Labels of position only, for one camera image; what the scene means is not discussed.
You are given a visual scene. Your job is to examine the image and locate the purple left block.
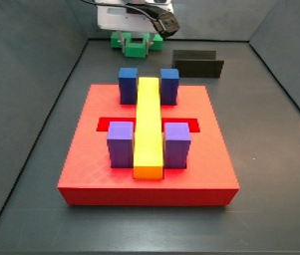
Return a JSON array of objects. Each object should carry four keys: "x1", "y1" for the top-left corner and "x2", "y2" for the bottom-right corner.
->
[{"x1": 107, "y1": 122, "x2": 134, "y2": 168}]

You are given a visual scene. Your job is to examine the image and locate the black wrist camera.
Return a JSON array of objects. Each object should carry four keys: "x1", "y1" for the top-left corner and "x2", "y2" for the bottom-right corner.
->
[{"x1": 147, "y1": 6, "x2": 179, "y2": 38}]

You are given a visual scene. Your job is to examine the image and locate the yellow long bar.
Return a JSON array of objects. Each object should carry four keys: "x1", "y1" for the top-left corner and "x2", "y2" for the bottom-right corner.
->
[{"x1": 134, "y1": 77, "x2": 163, "y2": 180}]

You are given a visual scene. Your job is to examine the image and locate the red base board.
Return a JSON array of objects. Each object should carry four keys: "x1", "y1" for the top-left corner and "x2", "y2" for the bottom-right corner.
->
[{"x1": 57, "y1": 85, "x2": 239, "y2": 206}]

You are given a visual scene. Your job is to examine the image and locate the dark blue block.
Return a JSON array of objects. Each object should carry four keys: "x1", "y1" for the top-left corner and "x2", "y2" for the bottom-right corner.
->
[
  {"x1": 159, "y1": 69, "x2": 179, "y2": 106},
  {"x1": 118, "y1": 68, "x2": 138, "y2": 105}
]

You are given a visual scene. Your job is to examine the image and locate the black angled fixture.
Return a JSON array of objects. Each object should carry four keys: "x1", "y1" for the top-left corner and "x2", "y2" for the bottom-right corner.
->
[{"x1": 171, "y1": 50, "x2": 223, "y2": 79}]

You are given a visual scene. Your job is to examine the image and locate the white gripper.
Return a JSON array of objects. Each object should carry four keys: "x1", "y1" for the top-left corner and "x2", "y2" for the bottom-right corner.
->
[{"x1": 95, "y1": 0, "x2": 172, "y2": 55}]

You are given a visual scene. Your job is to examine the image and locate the purple right block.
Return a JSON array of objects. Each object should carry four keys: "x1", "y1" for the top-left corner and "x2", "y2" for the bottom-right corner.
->
[{"x1": 163, "y1": 123, "x2": 190, "y2": 168}]

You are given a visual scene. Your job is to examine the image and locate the purple block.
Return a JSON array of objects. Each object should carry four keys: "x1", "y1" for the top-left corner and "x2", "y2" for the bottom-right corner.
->
[
  {"x1": 163, "y1": 123, "x2": 190, "y2": 168},
  {"x1": 107, "y1": 122, "x2": 134, "y2": 168}
]

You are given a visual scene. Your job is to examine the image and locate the green stepped block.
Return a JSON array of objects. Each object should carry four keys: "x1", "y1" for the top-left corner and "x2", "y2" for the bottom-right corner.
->
[{"x1": 110, "y1": 32, "x2": 162, "y2": 58}]

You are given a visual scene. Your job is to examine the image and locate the dark blue right block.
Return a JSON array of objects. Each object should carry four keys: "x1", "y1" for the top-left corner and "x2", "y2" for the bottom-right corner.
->
[{"x1": 159, "y1": 69, "x2": 179, "y2": 106}]

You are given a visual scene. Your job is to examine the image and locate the dark blue left block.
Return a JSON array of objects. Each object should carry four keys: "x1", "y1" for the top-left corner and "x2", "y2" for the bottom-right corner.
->
[{"x1": 118, "y1": 68, "x2": 138, "y2": 105}]

